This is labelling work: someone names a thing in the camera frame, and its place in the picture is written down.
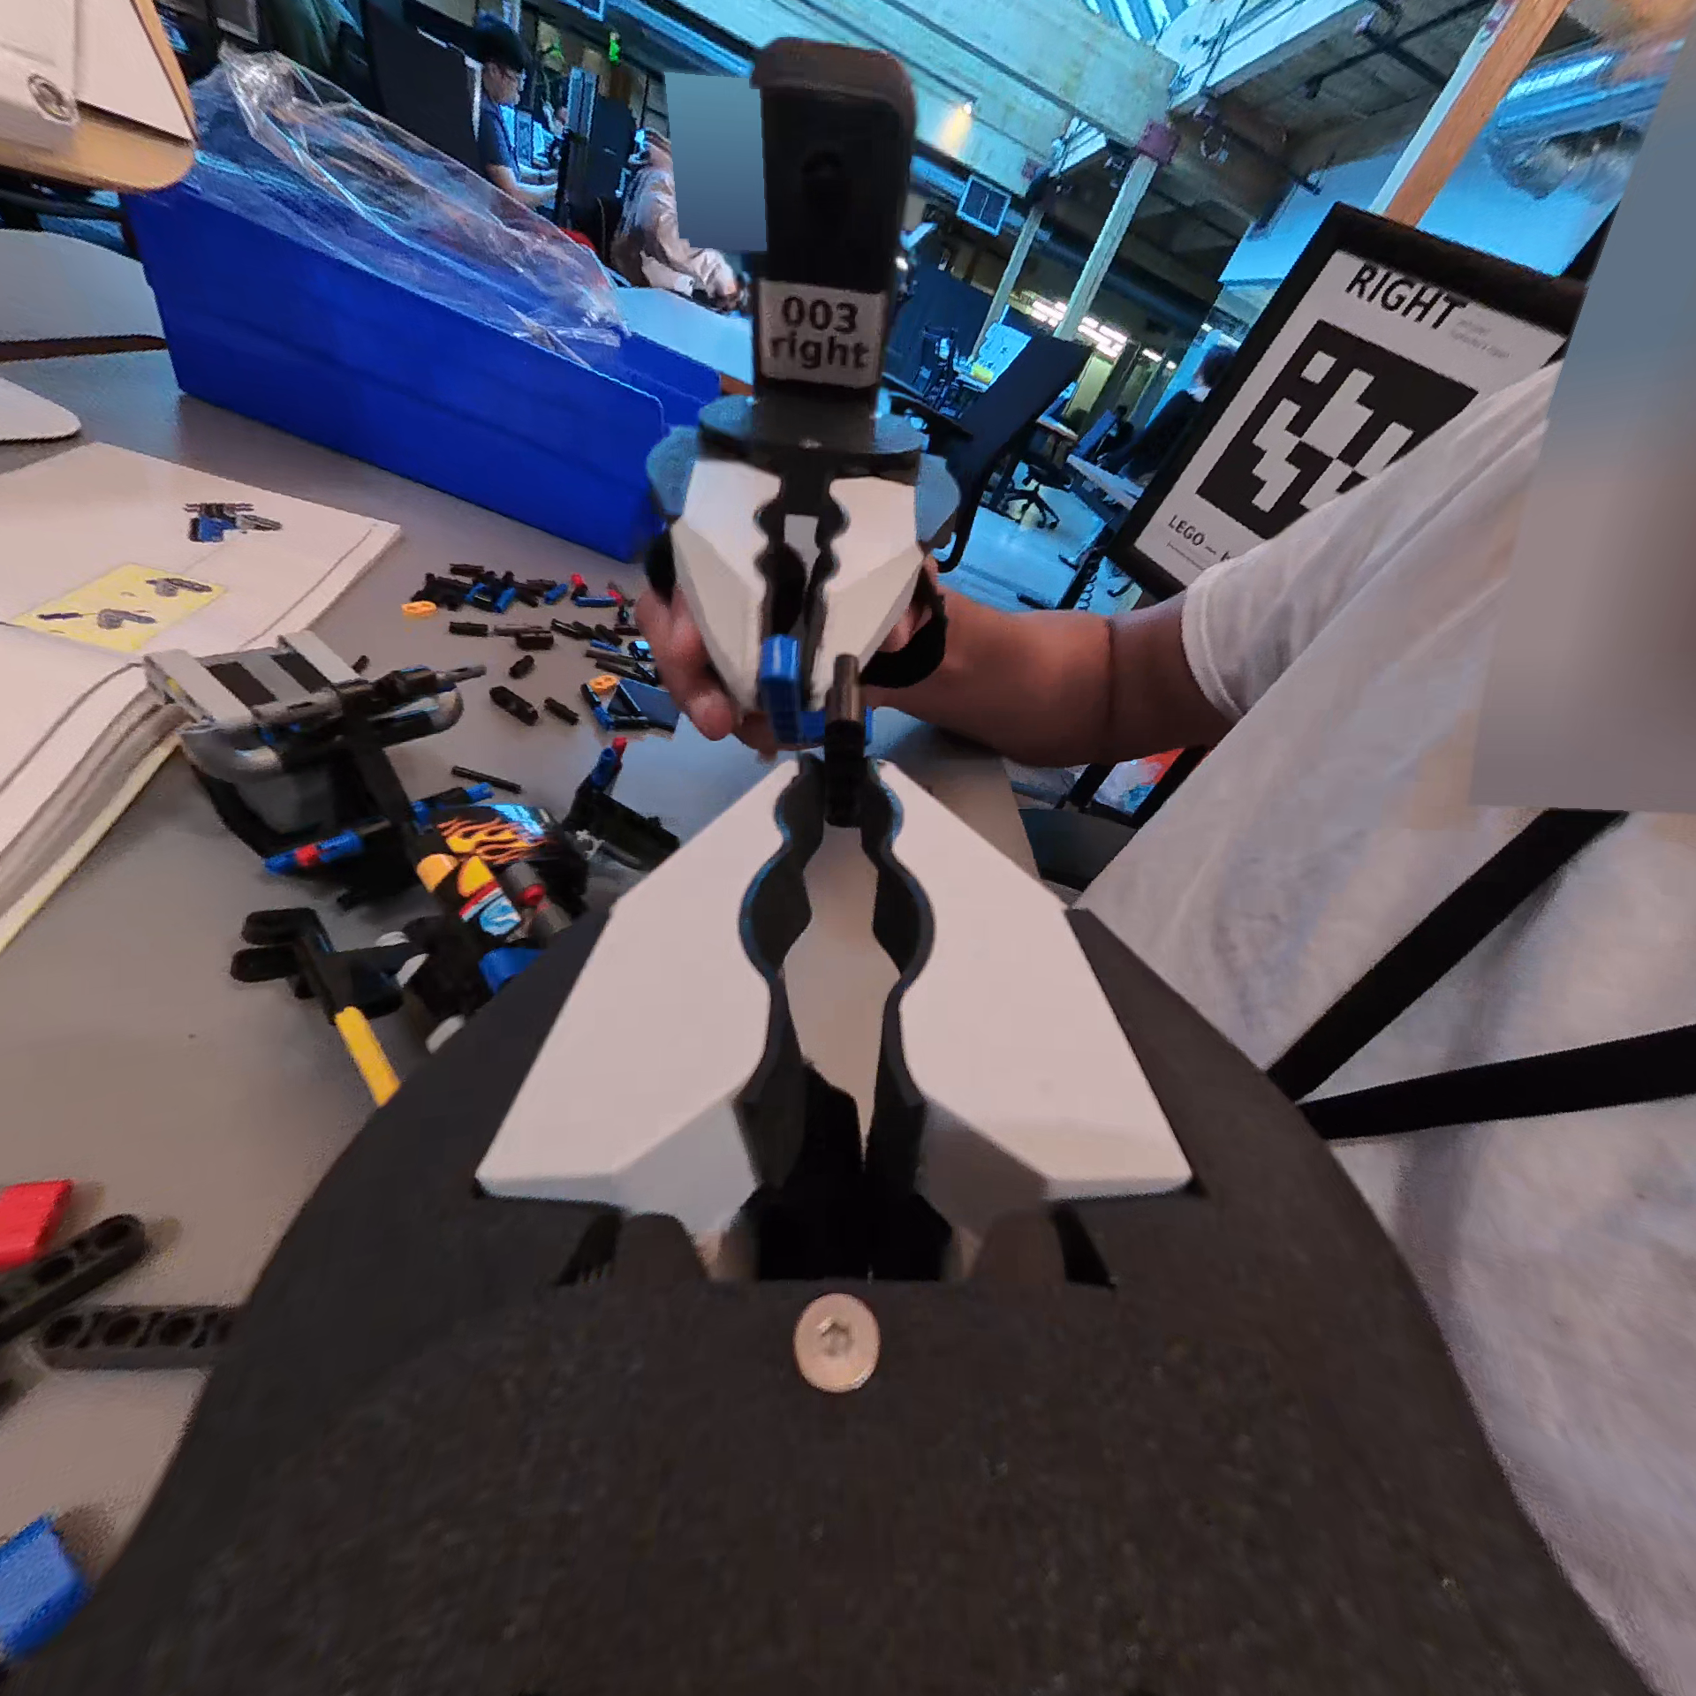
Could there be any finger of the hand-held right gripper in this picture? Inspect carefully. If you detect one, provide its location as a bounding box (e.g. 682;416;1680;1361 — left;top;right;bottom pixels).
666;455;804;718
800;471;927;684

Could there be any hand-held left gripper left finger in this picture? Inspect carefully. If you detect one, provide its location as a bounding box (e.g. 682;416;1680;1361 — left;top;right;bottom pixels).
473;755;816;1255

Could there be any black office chair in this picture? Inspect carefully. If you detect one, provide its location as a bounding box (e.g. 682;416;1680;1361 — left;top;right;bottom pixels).
924;331;1097;536

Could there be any blue storage bin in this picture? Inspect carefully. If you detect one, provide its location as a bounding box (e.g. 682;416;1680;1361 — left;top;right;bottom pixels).
125;133;724;566

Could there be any person's right hand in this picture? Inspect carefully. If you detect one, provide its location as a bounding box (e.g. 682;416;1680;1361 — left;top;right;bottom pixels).
636;580;800;760

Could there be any open instruction booklet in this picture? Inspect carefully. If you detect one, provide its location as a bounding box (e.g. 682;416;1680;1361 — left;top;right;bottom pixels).
0;441;403;955

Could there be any clear plastic bag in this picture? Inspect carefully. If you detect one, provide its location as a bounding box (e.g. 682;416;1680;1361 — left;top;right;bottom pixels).
189;47;636;351

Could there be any black studded lego beam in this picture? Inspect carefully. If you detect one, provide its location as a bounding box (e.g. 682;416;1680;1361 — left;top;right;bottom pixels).
562;743;683;874

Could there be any black shoulder strap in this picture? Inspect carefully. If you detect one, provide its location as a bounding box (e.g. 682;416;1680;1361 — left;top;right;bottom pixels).
1265;808;1696;1142

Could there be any white document stand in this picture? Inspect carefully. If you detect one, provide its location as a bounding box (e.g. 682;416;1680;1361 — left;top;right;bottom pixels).
0;377;85;448

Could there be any blue lego panel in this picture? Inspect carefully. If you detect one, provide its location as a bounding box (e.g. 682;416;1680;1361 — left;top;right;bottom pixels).
0;1517;90;1661

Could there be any partly built lego truck chassis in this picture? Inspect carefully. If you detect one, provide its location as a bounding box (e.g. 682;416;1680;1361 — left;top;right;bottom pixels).
143;630;593;1108

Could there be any framed marker sign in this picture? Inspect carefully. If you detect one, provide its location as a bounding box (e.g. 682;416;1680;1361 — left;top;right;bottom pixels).
1106;202;1584;600

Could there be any pile of small lego pieces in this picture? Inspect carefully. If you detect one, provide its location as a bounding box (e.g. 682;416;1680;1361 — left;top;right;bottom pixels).
401;561;683;737

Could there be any instruction sheet on stand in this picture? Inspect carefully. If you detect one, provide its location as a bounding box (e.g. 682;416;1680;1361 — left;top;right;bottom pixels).
0;0;201;197

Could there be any red lego piece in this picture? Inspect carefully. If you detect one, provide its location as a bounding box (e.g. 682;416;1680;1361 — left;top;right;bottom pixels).
0;1179;74;1271

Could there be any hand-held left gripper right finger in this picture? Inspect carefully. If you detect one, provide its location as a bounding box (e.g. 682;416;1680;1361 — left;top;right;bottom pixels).
858;755;1198;1255

